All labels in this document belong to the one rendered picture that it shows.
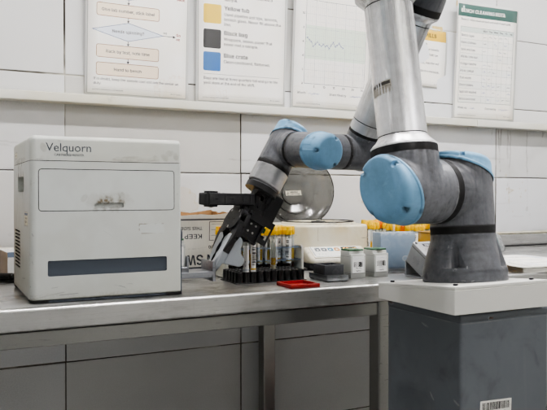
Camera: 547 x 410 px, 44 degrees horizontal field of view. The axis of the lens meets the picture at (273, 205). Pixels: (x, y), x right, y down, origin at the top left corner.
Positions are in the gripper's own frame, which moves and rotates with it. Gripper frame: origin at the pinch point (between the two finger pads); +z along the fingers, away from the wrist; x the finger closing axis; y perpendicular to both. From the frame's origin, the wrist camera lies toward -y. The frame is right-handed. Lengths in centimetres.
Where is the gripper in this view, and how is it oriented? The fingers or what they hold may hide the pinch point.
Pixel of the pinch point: (211, 266)
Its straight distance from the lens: 141.1
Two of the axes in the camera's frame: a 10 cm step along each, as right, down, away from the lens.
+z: -4.5, 8.7, -2.1
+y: 7.7, 4.9, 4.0
